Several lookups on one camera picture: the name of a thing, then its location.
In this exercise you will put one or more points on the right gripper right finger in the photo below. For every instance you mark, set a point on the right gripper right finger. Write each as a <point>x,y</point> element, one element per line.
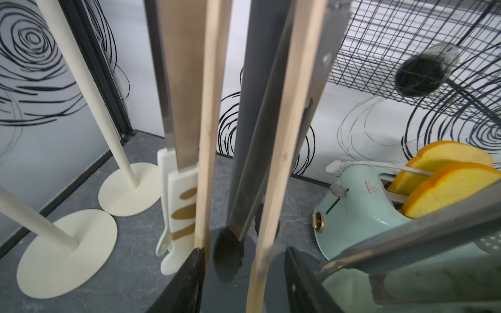
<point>305,291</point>

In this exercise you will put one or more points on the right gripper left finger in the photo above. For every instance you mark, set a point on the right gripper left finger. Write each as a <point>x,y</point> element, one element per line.
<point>184,292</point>

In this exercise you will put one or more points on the cream utensil rack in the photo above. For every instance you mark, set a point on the cream utensil rack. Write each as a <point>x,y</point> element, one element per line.
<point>66,253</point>
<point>133,188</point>

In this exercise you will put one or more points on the large steel tongs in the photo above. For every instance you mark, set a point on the large steel tongs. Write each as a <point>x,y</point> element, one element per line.
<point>475,217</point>

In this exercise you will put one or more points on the beige plastic tongs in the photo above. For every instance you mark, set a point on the beige plastic tongs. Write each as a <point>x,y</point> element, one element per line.
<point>307,27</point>

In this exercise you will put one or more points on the mint green toaster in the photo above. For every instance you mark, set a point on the mint green toaster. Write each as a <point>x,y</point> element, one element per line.
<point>359,207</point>

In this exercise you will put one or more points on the dark bottle in basket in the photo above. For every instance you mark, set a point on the dark bottle in basket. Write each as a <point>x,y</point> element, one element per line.
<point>423,73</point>

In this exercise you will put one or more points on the black wire wall basket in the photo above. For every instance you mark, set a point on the black wire wall basket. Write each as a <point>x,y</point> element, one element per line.
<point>382,35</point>

